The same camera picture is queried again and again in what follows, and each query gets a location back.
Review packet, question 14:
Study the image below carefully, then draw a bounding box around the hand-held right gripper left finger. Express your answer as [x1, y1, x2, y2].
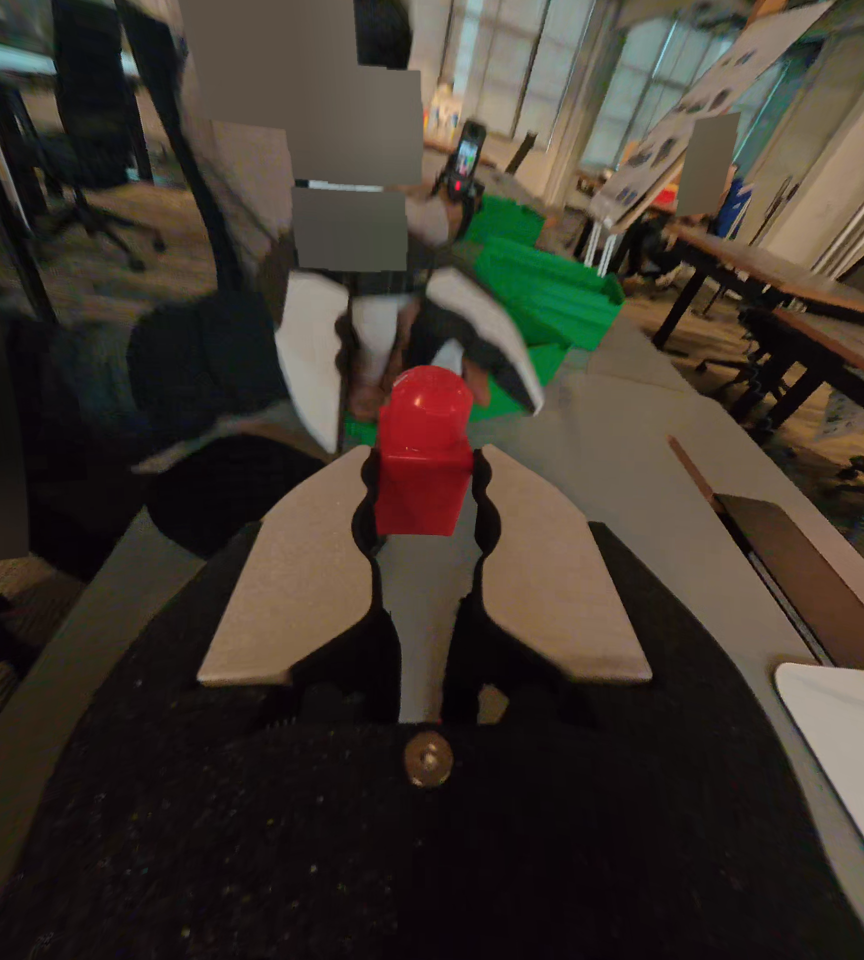
[196, 444, 403, 687]

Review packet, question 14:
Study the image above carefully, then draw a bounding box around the red mega block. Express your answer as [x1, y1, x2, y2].
[372, 365, 476, 538]

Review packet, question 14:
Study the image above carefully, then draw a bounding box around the black mesh mat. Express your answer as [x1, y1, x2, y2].
[145, 433, 332, 560]

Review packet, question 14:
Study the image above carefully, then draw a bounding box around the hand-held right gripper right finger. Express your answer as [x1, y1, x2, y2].
[441, 442, 656, 684]

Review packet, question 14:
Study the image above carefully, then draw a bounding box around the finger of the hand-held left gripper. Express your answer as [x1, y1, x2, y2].
[273, 270, 352, 456]
[429, 271, 547, 419]

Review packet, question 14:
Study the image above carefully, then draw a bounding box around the brown wooden desk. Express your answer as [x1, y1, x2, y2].
[649, 223, 864, 354]
[732, 306, 864, 481]

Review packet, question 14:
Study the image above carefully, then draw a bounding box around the black office chair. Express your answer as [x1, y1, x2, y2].
[34, 0, 171, 273]

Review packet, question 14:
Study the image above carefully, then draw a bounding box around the black phone on stand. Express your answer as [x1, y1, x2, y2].
[438, 118, 489, 205]

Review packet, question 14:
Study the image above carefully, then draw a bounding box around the white document stand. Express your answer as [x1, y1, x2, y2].
[775, 662, 864, 918]

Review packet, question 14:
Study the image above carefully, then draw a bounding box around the display board on easel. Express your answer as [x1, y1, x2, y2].
[588, 0, 836, 231]

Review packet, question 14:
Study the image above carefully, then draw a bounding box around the person's left hand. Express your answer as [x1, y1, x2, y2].
[348, 357, 493, 420]

